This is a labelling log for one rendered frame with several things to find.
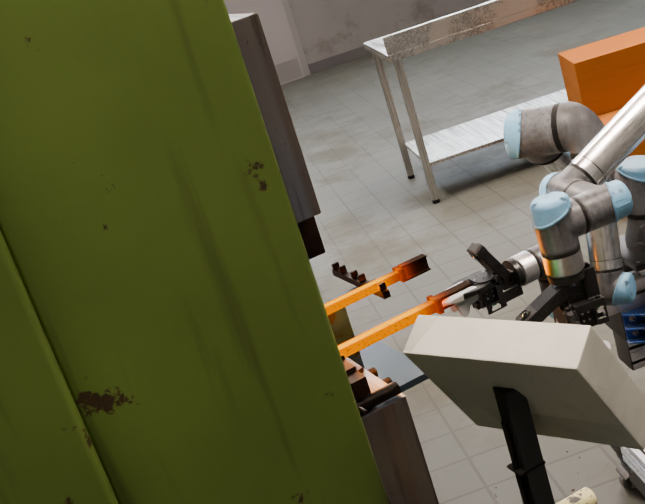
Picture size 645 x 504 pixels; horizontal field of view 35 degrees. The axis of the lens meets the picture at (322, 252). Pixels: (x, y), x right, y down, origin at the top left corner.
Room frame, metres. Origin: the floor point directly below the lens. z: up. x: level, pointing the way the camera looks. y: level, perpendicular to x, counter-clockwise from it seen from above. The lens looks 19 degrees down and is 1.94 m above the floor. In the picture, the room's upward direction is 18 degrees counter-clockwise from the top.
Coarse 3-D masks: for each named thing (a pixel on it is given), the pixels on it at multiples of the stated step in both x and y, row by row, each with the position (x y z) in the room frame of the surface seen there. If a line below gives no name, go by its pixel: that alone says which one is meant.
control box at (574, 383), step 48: (432, 336) 1.61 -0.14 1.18; (480, 336) 1.55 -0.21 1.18; (528, 336) 1.49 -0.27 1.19; (576, 336) 1.43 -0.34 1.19; (480, 384) 1.58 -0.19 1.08; (528, 384) 1.49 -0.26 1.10; (576, 384) 1.42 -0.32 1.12; (624, 384) 1.47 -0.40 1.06; (576, 432) 1.54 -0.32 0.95; (624, 432) 1.46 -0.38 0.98
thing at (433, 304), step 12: (456, 288) 2.17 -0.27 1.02; (432, 300) 2.14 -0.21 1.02; (408, 312) 2.13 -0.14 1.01; (420, 312) 2.12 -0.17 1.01; (432, 312) 2.13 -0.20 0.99; (444, 312) 2.13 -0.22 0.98; (384, 324) 2.11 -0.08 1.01; (396, 324) 2.10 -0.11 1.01; (408, 324) 2.11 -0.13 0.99; (360, 336) 2.09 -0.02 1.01; (372, 336) 2.08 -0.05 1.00; (384, 336) 2.09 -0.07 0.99; (348, 348) 2.06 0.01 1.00; (360, 348) 2.07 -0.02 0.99
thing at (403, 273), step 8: (416, 256) 2.62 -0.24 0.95; (424, 256) 2.60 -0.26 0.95; (400, 264) 2.60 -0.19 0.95; (408, 264) 2.58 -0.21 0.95; (416, 264) 2.60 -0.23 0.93; (424, 264) 2.61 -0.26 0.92; (392, 272) 2.59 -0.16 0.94; (400, 272) 2.56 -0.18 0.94; (408, 272) 2.59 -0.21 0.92; (416, 272) 2.60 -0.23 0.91; (424, 272) 2.60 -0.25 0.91; (376, 280) 2.57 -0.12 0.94; (384, 280) 2.56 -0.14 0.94; (392, 280) 2.56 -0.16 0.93; (400, 280) 2.58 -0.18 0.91; (360, 288) 2.55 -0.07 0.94; (368, 288) 2.54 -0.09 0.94; (376, 288) 2.55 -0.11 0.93; (344, 296) 2.53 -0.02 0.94; (352, 296) 2.52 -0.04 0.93; (360, 296) 2.53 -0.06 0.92; (328, 304) 2.51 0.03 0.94; (336, 304) 2.50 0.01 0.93; (344, 304) 2.51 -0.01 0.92; (328, 312) 2.50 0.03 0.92
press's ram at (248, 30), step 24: (240, 24) 1.89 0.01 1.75; (240, 48) 1.89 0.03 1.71; (264, 48) 1.90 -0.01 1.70; (264, 72) 1.90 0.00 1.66; (264, 96) 1.89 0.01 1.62; (264, 120) 1.89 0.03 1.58; (288, 120) 1.90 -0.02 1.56; (288, 144) 1.90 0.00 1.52; (288, 168) 1.89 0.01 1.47; (288, 192) 1.89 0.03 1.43; (312, 192) 1.90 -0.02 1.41; (312, 216) 1.90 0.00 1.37
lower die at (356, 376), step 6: (342, 354) 2.05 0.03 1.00; (342, 360) 2.04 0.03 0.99; (348, 366) 2.00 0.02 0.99; (354, 366) 1.99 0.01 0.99; (348, 372) 1.99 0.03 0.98; (354, 372) 1.99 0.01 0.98; (348, 378) 1.97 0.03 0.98; (354, 378) 1.96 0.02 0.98; (360, 378) 1.95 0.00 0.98; (366, 378) 1.95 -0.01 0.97; (354, 384) 1.94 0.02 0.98; (360, 384) 1.94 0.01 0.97; (366, 384) 1.95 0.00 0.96; (354, 390) 1.94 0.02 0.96; (360, 390) 1.94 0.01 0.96; (366, 390) 1.95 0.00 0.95; (354, 396) 1.94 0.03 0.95; (360, 396) 1.94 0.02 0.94
